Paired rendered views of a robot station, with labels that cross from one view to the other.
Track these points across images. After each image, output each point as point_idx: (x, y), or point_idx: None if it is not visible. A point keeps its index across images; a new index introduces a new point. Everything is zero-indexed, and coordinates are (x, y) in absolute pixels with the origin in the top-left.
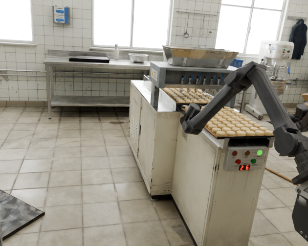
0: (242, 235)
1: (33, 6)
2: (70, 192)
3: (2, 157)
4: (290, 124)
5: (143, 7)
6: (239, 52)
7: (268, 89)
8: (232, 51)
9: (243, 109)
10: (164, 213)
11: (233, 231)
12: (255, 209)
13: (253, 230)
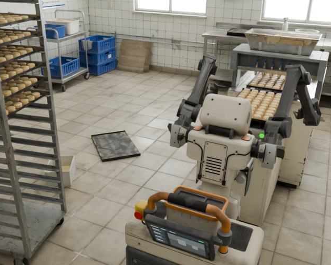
0: (255, 212)
1: None
2: (168, 148)
3: (143, 112)
4: (192, 99)
5: None
6: (318, 40)
7: (199, 74)
8: (310, 39)
9: None
10: None
11: (245, 204)
12: (322, 213)
13: (295, 225)
